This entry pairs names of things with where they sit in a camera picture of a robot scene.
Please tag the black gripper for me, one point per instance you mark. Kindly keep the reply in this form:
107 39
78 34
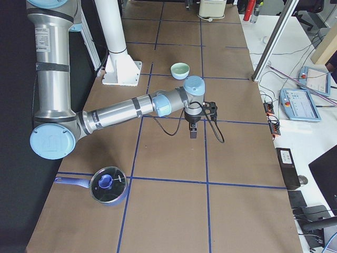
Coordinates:
191 119

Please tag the green bowl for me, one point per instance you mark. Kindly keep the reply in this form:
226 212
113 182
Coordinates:
180 68

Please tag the blue bowl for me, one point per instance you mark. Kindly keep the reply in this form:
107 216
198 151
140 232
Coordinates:
180 76

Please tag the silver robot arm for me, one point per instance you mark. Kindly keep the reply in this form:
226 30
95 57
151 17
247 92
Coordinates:
58 127

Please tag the blue saucepan with glass lid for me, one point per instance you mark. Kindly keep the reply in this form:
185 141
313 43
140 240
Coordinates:
108 186

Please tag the black rectangular box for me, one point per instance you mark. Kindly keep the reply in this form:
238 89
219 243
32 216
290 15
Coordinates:
288 169

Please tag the near teach pendant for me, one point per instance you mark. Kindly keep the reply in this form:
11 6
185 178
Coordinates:
298 105

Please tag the teach pendant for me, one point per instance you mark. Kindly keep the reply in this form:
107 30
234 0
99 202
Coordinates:
298 105
315 79

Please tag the white toaster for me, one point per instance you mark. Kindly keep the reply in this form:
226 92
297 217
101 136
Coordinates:
212 9

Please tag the far teach pendant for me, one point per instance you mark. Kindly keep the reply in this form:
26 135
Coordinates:
315 79

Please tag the red bottle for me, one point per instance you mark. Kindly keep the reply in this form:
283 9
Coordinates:
249 9

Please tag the black monitor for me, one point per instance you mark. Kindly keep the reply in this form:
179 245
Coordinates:
323 169

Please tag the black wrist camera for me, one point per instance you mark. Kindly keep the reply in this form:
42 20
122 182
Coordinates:
210 110

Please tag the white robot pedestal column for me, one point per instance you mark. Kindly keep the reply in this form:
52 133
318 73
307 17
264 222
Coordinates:
120 68

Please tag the aluminium frame post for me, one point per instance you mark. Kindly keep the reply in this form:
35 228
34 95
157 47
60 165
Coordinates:
275 36

